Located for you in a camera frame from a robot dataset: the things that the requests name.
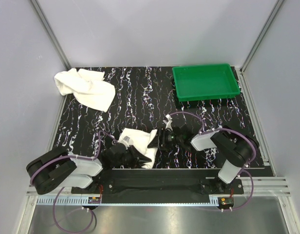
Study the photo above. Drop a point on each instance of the aluminium frame post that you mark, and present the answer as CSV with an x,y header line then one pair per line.
x,y
50,33
268,23

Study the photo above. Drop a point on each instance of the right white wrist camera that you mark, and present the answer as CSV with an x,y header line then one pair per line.
x,y
168,122

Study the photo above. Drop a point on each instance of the white slotted cable duct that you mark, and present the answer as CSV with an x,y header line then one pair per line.
x,y
69,200

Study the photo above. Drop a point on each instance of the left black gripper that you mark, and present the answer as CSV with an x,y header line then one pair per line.
x,y
132,156

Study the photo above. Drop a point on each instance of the black marble pattern mat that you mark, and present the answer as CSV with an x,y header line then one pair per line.
x,y
144,95

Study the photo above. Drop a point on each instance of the left aluminium frame post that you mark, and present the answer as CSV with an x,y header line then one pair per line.
x,y
50,33

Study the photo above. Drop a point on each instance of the green plastic tray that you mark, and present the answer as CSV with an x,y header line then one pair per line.
x,y
205,82

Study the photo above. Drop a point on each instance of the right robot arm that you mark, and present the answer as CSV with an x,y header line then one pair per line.
x,y
238,147

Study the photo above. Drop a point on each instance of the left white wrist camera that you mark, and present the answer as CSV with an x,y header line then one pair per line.
x,y
126,141

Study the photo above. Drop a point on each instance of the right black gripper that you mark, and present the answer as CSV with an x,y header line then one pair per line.
x,y
162,138

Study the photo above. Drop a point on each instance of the right aluminium frame post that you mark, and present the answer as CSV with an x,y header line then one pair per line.
x,y
268,23

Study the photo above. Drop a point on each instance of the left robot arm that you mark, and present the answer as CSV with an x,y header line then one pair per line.
x,y
57,168

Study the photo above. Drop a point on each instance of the white towel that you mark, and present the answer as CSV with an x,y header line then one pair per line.
x,y
88,87
141,140

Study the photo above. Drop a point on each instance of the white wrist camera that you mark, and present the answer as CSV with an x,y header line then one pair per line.
x,y
168,122
126,141

